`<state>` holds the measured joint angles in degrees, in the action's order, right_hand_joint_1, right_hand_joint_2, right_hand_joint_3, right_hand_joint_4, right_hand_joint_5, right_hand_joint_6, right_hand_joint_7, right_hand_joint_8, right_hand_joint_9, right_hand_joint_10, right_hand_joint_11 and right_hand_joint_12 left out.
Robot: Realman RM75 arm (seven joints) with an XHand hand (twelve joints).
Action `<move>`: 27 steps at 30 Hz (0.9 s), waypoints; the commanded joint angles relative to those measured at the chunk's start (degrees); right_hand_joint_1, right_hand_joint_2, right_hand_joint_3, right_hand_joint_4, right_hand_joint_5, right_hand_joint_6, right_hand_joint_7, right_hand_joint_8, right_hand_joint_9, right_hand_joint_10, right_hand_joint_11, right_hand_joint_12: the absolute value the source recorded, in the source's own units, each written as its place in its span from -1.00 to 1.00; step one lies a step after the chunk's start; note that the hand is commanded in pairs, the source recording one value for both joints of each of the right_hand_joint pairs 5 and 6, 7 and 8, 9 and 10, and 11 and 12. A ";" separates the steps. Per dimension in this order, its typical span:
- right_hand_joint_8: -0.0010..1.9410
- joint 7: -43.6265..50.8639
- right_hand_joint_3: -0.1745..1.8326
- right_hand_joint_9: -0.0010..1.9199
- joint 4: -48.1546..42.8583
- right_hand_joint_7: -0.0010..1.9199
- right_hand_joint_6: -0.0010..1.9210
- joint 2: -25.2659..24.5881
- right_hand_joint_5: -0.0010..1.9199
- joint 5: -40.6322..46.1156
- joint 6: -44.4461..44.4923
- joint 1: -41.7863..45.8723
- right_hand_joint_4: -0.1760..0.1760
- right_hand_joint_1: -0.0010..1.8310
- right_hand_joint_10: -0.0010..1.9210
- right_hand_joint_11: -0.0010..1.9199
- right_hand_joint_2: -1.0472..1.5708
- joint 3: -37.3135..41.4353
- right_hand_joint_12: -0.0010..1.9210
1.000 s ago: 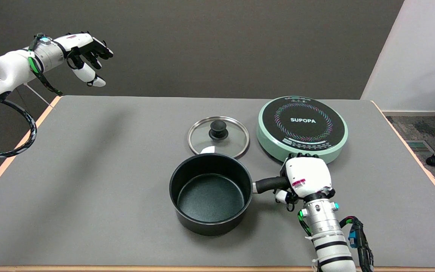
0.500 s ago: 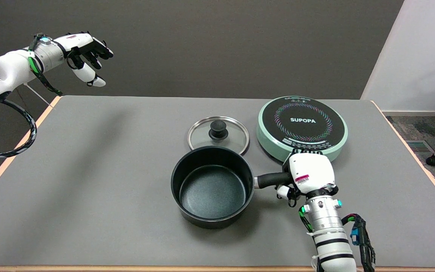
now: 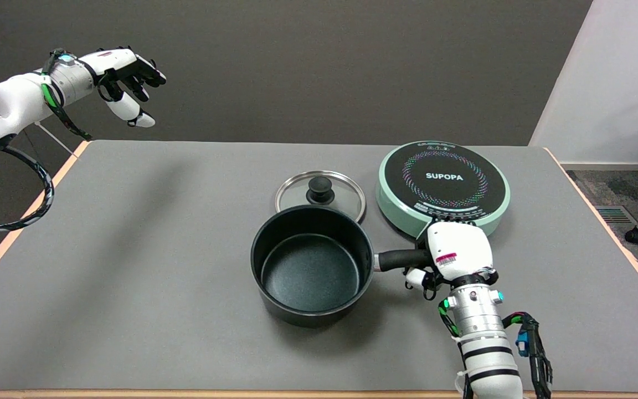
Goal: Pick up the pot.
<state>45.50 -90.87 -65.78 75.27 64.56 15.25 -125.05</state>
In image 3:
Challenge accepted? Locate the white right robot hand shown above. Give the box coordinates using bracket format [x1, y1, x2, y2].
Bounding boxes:
[405, 217, 500, 301]

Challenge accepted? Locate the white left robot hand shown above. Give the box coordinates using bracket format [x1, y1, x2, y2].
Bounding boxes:
[95, 46, 167, 129]

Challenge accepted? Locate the black saucepan with long handle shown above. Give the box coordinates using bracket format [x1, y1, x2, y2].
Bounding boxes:
[250, 205, 433, 329]

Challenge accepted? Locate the mint green induction cooker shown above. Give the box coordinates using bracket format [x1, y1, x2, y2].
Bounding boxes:
[375, 140, 511, 239]

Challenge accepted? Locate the glass lid with black knob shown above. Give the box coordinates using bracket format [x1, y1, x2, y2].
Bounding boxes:
[275, 170, 366, 223]

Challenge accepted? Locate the metal floor vent grille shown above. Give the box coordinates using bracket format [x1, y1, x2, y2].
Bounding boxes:
[594, 205, 638, 225]

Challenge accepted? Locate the black green left wrist cable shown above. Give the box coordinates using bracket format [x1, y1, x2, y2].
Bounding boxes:
[41, 49, 93, 141]

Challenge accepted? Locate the thick black braided cable loop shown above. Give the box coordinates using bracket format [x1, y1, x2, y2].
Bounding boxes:
[0, 145, 55, 234]

